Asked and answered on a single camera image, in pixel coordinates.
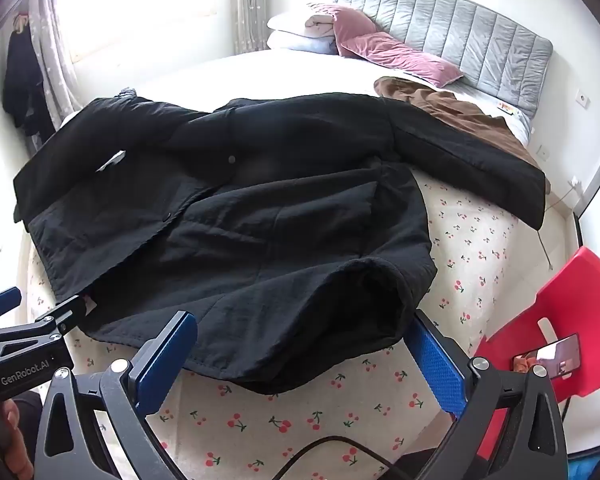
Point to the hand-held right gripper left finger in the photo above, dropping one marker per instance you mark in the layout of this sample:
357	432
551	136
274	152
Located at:
165	360

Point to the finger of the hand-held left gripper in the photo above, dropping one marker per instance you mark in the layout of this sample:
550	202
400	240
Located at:
62	315
2	302

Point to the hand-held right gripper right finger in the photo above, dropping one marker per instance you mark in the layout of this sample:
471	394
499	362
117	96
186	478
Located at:
435	365

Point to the black jacket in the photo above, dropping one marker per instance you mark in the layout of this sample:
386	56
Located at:
280	210

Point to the dark hanging clothes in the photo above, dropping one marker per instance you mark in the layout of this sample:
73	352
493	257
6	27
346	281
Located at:
22	85

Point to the person's left hand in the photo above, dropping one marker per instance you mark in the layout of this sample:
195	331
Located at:
17	435

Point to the smartphone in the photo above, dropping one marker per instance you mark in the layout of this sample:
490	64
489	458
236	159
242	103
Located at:
555	355

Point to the cherry print blanket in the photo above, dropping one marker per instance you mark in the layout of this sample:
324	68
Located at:
460	240

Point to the red plastic chair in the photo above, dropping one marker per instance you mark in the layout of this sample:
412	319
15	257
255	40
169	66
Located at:
580	300

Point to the patterned grey curtain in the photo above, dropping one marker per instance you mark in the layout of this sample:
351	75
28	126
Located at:
250	5
52	60

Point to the brown garment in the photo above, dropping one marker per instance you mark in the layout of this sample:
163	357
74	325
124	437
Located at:
460	110

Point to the small orange packet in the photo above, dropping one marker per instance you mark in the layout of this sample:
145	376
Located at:
506	107

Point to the bed with pale sheet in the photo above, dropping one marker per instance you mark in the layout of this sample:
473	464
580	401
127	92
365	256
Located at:
280	75

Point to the pink velvet pillow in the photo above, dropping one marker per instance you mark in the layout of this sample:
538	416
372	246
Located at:
350	22
400	55

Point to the window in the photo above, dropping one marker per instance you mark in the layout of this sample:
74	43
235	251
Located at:
145	5

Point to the grey padded headboard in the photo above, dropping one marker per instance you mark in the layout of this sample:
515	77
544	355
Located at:
455	25

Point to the light blue pillow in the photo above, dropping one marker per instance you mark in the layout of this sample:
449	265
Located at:
300	44

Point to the white pillow stack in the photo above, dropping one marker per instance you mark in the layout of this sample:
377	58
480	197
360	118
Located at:
290	22

